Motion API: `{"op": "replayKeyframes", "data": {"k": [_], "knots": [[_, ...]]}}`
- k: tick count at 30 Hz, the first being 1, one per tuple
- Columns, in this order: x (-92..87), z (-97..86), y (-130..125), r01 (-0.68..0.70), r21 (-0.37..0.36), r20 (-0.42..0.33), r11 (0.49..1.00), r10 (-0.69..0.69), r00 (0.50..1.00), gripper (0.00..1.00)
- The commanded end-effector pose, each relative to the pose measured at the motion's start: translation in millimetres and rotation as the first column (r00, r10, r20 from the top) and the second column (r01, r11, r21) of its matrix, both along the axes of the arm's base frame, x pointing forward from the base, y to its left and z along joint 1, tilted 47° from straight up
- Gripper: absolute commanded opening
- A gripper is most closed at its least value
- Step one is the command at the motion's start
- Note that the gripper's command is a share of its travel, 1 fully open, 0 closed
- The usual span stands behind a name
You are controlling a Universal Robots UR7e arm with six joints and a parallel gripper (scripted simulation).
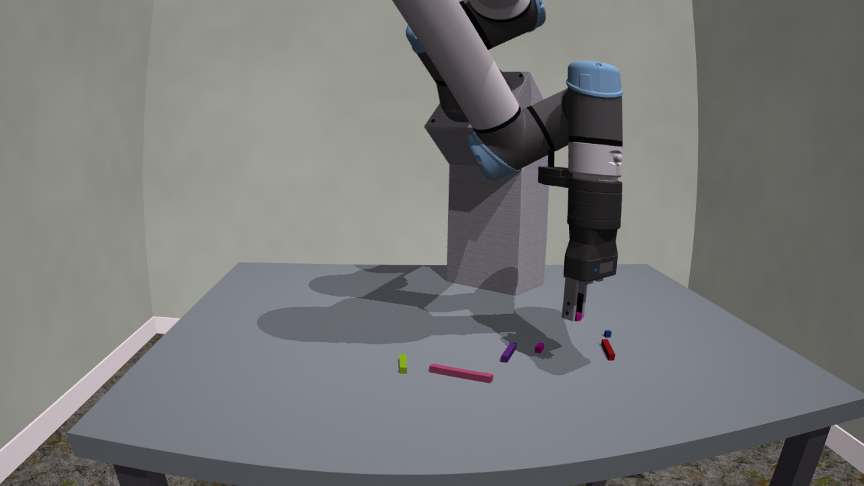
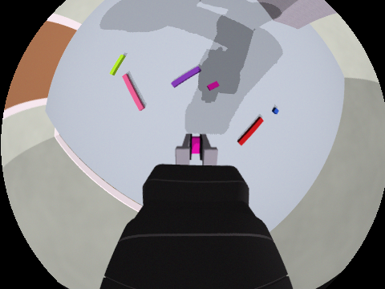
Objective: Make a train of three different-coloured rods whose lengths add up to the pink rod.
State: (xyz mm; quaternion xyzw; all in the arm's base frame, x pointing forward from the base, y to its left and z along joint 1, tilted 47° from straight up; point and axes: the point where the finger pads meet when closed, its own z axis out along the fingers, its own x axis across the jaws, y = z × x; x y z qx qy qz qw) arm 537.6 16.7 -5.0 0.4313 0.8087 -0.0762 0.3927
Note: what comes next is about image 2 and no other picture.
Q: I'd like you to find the pink rod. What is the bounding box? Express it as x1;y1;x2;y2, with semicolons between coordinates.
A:
122;74;145;111

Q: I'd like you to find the purple rod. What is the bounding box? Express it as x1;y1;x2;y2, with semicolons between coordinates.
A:
171;66;201;88

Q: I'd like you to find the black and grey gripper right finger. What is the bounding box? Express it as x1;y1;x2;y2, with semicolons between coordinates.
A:
200;134;218;165

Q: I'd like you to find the lime green rod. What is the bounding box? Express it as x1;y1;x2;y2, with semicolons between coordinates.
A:
110;55;126;75

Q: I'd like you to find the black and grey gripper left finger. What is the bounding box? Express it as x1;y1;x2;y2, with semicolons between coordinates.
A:
175;133;193;165

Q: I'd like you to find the red rod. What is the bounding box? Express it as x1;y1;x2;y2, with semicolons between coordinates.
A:
237;117;264;145

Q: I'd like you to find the small magenta block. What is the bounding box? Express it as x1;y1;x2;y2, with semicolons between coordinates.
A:
192;136;200;154
207;81;220;91

